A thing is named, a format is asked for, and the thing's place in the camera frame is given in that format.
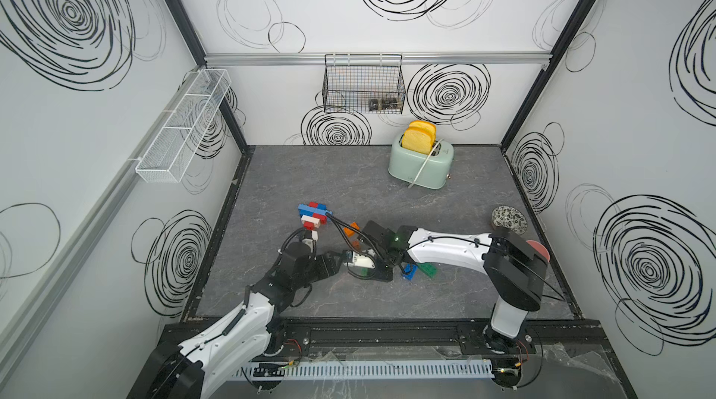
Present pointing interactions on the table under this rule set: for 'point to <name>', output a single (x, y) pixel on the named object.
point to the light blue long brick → (314, 209)
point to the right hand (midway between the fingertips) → (371, 268)
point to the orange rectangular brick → (350, 232)
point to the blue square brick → (410, 268)
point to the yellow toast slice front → (418, 139)
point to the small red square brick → (309, 226)
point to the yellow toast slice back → (426, 124)
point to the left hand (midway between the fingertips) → (337, 260)
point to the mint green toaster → (405, 166)
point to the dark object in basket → (389, 103)
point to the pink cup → (539, 249)
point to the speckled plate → (505, 216)
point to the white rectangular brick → (315, 221)
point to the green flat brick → (428, 268)
